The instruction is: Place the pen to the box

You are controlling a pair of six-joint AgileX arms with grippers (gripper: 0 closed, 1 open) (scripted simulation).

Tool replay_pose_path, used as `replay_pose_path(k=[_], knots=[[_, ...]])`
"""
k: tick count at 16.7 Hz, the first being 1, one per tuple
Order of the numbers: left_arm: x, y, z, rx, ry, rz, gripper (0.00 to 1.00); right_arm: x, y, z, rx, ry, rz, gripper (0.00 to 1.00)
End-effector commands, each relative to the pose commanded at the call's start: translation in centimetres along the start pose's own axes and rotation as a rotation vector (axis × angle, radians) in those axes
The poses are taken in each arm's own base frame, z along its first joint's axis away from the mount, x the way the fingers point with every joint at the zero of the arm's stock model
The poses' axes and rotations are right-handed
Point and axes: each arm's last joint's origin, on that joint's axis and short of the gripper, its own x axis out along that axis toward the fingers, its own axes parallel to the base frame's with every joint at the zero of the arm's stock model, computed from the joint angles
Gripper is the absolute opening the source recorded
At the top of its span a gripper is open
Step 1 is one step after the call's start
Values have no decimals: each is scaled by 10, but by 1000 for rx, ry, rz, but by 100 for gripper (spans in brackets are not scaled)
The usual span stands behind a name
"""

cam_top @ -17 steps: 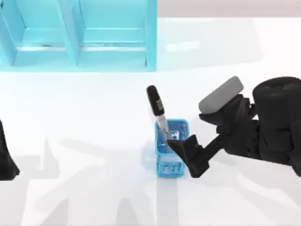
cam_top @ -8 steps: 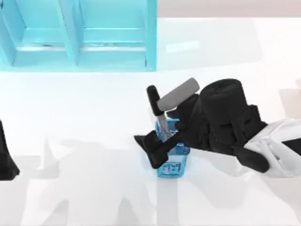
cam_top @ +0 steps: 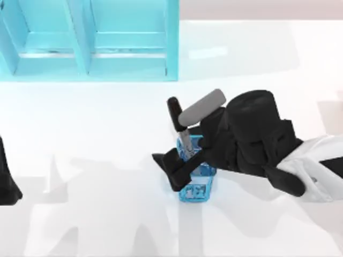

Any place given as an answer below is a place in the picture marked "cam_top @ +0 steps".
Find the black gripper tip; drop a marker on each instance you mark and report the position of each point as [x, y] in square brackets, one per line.
[6, 182]

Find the blue openwork box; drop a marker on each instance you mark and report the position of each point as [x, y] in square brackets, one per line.
[194, 191]

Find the light blue rack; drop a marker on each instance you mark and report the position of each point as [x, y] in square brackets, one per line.
[83, 40]

